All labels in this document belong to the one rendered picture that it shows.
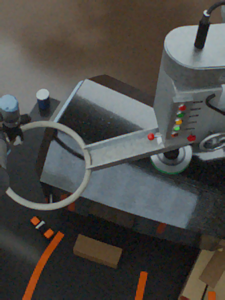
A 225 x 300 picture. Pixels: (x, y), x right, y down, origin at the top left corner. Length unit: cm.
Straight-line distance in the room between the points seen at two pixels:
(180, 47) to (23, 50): 245
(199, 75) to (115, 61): 221
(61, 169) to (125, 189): 37
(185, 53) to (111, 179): 101
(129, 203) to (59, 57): 177
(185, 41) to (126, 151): 77
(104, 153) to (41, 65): 170
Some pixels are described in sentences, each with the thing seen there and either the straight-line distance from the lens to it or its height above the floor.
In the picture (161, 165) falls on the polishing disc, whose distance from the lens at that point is 235.
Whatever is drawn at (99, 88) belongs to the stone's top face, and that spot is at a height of 85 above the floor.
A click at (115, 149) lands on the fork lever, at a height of 96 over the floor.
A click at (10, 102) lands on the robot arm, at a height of 126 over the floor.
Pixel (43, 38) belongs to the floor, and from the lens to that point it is 403.
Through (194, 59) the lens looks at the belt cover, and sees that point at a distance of 165.
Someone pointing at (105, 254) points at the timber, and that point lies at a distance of 293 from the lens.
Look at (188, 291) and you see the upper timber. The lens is 286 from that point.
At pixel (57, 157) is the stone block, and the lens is 252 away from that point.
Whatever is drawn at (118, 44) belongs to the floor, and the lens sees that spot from 394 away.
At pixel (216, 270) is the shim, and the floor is 21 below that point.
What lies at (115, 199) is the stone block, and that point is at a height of 67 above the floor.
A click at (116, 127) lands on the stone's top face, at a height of 85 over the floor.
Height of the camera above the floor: 297
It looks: 61 degrees down
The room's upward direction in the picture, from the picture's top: 9 degrees clockwise
